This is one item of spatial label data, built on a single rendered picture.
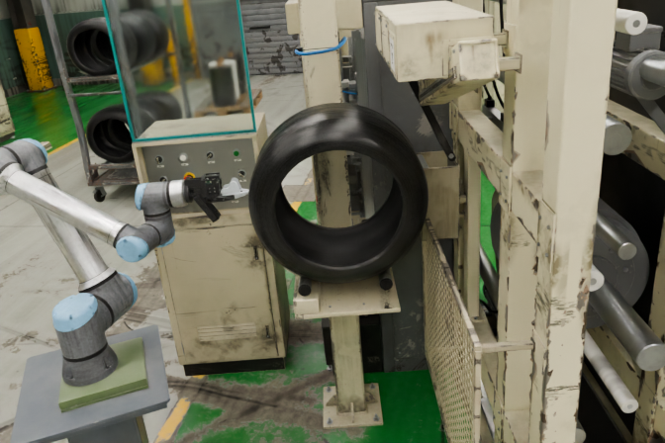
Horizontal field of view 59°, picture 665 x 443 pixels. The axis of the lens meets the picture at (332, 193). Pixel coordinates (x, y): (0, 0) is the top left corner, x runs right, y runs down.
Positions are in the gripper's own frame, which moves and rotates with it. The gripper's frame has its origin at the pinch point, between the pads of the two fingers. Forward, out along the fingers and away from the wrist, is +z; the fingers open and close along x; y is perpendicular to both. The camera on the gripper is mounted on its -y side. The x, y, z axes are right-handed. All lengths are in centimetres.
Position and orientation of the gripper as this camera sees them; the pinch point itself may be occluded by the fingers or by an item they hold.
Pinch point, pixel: (245, 193)
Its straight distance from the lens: 200.6
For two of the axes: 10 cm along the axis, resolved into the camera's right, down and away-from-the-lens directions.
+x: -0.1, -3.7, 9.3
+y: -0.8, -9.2, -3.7
